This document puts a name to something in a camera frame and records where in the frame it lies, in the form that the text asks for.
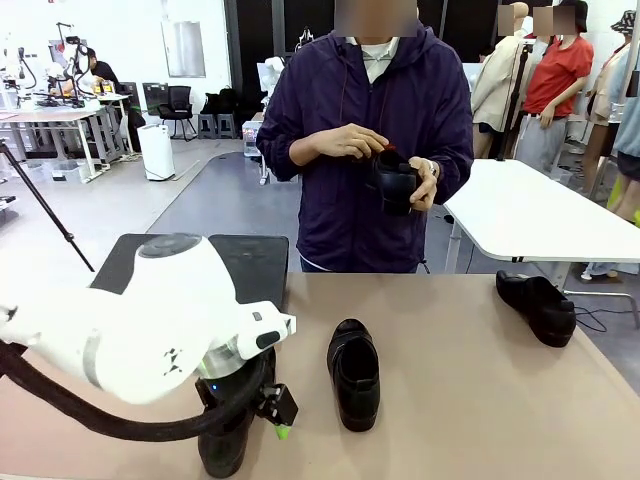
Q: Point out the silver wristwatch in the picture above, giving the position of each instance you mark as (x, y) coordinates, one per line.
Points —
(431, 167)

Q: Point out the white air purifier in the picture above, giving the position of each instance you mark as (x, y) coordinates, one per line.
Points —
(156, 150)

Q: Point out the black office chair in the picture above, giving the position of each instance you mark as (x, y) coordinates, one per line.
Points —
(177, 107)

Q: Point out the black camera rig on desk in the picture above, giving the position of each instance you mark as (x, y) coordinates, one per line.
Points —
(71, 39)

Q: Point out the mannequin in beige jacket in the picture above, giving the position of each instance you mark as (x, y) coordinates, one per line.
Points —
(500, 85)

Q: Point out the grey stool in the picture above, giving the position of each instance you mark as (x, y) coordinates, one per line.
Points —
(207, 125)
(226, 125)

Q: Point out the black tripod pole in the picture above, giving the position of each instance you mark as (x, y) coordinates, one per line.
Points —
(515, 104)

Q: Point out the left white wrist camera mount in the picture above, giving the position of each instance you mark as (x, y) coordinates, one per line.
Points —
(289, 322)

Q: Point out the seated person in black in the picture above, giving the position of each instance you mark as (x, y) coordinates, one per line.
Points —
(105, 72)

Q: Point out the black backpack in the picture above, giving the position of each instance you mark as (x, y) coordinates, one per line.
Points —
(220, 102)

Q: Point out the grey wall panel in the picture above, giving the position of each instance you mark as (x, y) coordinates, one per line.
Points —
(184, 50)

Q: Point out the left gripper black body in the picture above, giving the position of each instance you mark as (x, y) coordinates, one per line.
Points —
(225, 395)

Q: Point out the mannequin with bucket hat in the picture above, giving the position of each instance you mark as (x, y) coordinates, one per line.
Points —
(607, 90)

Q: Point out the black slanted tripod leg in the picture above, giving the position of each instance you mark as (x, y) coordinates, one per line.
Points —
(45, 205)

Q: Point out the person's left hand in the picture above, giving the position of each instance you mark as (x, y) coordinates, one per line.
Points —
(427, 187)

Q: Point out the person's right hand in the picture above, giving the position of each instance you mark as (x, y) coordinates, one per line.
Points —
(345, 142)

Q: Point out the black metal shoe stand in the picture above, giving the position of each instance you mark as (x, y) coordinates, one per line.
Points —
(260, 270)
(115, 270)

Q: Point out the figure in red t-shirt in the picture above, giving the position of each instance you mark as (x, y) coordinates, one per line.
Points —
(555, 75)

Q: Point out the person in purple jacket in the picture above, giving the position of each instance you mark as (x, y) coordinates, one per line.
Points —
(370, 100)

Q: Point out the clear storage bin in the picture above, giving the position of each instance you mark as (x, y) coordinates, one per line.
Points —
(65, 172)

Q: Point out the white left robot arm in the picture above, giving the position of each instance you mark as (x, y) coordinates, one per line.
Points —
(125, 320)

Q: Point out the white table with white legs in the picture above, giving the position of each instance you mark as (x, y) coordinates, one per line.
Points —
(525, 210)

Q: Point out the black leather loafer shoe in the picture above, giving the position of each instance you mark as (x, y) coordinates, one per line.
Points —
(395, 185)
(222, 450)
(355, 385)
(540, 305)

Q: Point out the clear water jug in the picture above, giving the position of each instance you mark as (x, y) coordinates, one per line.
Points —
(249, 140)

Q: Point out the person's right forearm purple sleeve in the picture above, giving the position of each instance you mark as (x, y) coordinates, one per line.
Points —
(280, 155)

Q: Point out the person's left forearm purple sleeve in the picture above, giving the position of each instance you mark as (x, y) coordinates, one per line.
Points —
(455, 175)

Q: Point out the dark shoe brush red base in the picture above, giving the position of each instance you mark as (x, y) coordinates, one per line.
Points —
(389, 148)

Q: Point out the white desk grey legs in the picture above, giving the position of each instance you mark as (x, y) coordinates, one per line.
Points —
(45, 116)

